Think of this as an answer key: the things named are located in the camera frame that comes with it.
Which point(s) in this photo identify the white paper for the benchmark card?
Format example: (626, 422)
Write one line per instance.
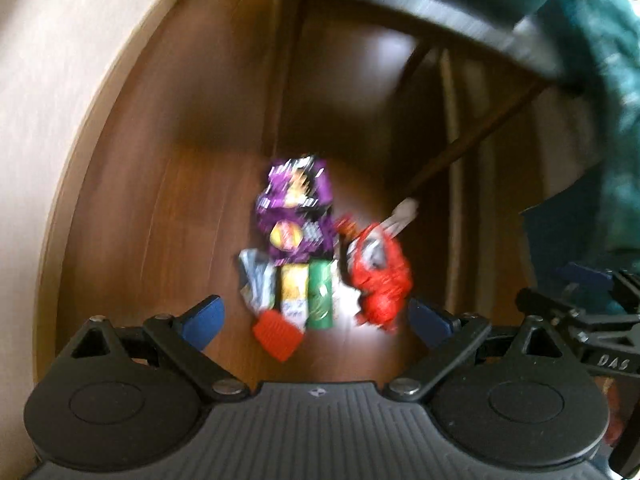
(345, 295)

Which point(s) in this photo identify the teal checked blanket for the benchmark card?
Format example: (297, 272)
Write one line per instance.
(610, 60)

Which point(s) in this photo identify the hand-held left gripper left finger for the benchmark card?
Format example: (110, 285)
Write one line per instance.
(204, 321)

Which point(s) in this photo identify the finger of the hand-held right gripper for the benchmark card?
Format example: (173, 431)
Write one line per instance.
(582, 275)
(545, 302)

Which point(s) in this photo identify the red textured plastic piece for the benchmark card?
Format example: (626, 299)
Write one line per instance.
(277, 334)

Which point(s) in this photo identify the silver foil wrapper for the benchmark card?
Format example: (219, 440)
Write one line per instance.
(256, 277)

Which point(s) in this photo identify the green cylindrical can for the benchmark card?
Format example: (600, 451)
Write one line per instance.
(320, 294)

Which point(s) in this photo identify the yellow carton box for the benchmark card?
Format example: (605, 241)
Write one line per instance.
(294, 292)

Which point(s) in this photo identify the small red wrapper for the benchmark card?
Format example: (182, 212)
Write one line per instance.
(346, 224)

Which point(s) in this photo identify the wooden chair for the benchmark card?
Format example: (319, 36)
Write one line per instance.
(450, 25)

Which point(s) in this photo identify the purple chip bag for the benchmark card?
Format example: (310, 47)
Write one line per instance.
(297, 210)

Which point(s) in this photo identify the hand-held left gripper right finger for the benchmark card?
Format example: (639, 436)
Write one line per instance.
(430, 322)

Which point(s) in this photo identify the red plastic bag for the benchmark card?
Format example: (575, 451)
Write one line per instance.
(382, 280)

